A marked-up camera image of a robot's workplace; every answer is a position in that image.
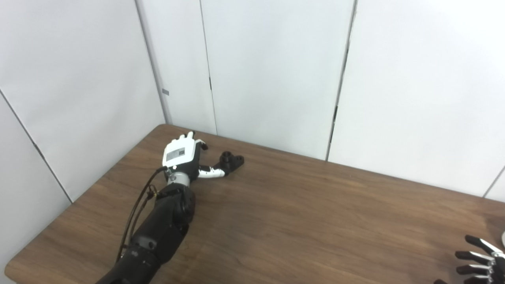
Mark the black flanged holder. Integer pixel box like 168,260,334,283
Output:
213,151,245,177

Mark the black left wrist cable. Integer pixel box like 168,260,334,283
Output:
115,166,168,263

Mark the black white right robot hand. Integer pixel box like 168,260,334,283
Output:
434,235,505,284

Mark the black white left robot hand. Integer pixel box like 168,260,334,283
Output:
162,131,227,182

